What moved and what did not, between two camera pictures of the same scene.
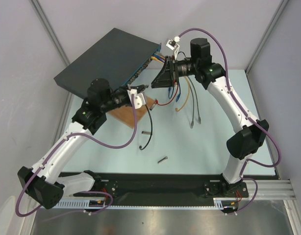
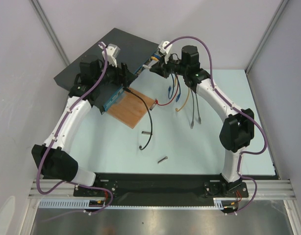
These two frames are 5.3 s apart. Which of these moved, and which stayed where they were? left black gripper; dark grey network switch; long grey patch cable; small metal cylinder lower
Moved: left black gripper
Stayed: long grey patch cable; dark grey network switch; small metal cylinder lower
